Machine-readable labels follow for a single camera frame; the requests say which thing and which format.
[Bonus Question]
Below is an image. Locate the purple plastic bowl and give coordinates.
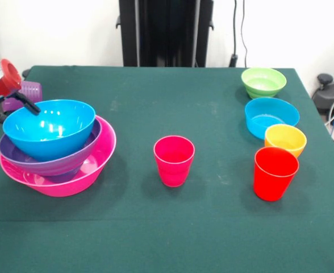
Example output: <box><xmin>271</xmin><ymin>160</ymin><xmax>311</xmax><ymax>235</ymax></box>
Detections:
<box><xmin>0</xmin><ymin>116</ymin><xmax>103</xmax><ymax>177</ymax></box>

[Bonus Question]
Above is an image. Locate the purple plastic cup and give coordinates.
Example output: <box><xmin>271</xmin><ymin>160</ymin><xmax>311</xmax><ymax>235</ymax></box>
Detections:
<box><xmin>2</xmin><ymin>81</ymin><xmax>43</xmax><ymax>112</ymax></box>

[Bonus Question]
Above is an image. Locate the large light blue plastic bowl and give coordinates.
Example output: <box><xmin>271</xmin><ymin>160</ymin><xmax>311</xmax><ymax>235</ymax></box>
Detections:
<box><xmin>2</xmin><ymin>99</ymin><xmax>96</xmax><ymax>162</ymax></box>

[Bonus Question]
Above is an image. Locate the magenta plastic cup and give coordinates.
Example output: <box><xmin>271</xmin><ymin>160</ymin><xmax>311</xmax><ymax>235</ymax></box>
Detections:
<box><xmin>153</xmin><ymin>135</ymin><xmax>195</xmax><ymax>188</ymax></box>

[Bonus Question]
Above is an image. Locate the green plastic bowl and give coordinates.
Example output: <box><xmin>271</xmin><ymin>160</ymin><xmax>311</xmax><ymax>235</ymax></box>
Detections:
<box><xmin>241</xmin><ymin>67</ymin><xmax>287</xmax><ymax>100</ymax></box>

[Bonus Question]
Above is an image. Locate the black hanging wall cable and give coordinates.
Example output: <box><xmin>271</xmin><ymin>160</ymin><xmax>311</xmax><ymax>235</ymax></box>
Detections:
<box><xmin>229</xmin><ymin>0</ymin><xmax>249</xmax><ymax>68</ymax></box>

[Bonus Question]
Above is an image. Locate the orange plastic cup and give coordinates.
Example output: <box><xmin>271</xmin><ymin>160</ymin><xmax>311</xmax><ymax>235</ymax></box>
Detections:
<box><xmin>264</xmin><ymin>123</ymin><xmax>308</xmax><ymax>159</ymax></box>

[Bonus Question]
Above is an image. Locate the red plastic cup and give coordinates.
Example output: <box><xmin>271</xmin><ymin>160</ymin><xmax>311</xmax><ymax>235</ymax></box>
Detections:
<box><xmin>253</xmin><ymin>146</ymin><xmax>300</xmax><ymax>202</ymax></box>

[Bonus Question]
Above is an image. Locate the dark green tablecloth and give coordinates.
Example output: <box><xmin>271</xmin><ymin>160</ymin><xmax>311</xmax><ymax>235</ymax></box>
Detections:
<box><xmin>0</xmin><ymin>65</ymin><xmax>334</xmax><ymax>273</ymax></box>

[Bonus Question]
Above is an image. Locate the large pink plastic bowl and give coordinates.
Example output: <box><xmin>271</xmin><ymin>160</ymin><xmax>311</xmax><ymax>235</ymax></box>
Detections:
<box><xmin>0</xmin><ymin>115</ymin><xmax>117</xmax><ymax>198</ymax></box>

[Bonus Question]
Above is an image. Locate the shallow light blue plastic bowl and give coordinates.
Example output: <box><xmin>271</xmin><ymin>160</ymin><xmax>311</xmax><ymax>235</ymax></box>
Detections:
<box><xmin>244</xmin><ymin>97</ymin><xmax>300</xmax><ymax>140</ymax></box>

